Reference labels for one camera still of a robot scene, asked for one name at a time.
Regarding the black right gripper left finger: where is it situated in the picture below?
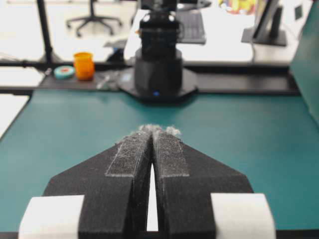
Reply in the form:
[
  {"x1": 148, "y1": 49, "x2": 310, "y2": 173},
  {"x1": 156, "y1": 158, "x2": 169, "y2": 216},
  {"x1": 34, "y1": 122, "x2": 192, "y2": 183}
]
[{"x1": 18, "y1": 124, "x2": 153, "y2": 239}]

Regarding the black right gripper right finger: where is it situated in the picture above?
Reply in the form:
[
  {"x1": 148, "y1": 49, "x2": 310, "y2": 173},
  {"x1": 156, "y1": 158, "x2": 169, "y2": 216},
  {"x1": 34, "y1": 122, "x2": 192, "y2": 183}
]
[{"x1": 152, "y1": 125, "x2": 277, "y2": 239}]

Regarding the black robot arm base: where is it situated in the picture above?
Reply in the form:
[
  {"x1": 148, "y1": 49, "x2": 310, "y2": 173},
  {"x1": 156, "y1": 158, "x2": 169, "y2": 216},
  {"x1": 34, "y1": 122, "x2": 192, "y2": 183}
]
[{"x1": 119, "y1": 0, "x2": 197, "y2": 102}]

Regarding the teal tape roll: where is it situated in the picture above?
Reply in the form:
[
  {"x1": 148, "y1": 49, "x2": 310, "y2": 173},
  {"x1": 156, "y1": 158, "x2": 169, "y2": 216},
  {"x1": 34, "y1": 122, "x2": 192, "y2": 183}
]
[{"x1": 53, "y1": 65, "x2": 75, "y2": 79}]

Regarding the orange plastic cup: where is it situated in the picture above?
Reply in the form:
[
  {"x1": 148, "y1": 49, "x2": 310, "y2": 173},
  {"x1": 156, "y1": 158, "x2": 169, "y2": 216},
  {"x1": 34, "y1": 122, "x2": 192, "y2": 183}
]
[{"x1": 73, "y1": 52, "x2": 95, "y2": 81}]

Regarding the black tripod stand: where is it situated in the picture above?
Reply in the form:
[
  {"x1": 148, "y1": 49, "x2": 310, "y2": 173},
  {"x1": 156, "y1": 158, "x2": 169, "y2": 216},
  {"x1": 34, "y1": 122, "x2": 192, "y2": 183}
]
[{"x1": 0, "y1": 0, "x2": 60, "y2": 72}]

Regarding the black keyboard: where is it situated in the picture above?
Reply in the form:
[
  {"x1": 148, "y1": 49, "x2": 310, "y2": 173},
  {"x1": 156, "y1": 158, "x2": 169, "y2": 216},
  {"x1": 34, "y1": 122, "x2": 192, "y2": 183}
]
[{"x1": 176, "y1": 10, "x2": 206, "y2": 44}]

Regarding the teal side panel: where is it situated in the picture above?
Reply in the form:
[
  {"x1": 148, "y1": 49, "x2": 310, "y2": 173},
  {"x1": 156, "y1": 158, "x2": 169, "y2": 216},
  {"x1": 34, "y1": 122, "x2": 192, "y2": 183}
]
[{"x1": 290, "y1": 0, "x2": 319, "y2": 122}]

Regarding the black monitor stand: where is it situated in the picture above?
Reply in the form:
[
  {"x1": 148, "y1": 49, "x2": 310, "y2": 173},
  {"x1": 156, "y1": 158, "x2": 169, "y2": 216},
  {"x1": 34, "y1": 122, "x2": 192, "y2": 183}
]
[{"x1": 241, "y1": 0, "x2": 287, "y2": 47}]

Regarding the black office chair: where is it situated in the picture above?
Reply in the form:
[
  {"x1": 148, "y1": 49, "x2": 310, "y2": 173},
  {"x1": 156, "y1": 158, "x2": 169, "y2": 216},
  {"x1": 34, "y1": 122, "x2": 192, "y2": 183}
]
[{"x1": 65, "y1": 0, "x2": 123, "y2": 37}]

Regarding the colourful toy pile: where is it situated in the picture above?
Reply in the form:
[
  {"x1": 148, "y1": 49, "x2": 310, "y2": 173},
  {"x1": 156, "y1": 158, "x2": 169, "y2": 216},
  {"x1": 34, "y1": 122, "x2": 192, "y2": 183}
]
[{"x1": 218, "y1": 0, "x2": 256, "y2": 15}]

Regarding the black table rail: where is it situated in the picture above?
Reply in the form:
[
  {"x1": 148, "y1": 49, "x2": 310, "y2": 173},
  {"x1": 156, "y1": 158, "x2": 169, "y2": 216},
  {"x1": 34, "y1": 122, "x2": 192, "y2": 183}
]
[{"x1": 0, "y1": 62, "x2": 300, "y2": 95}]

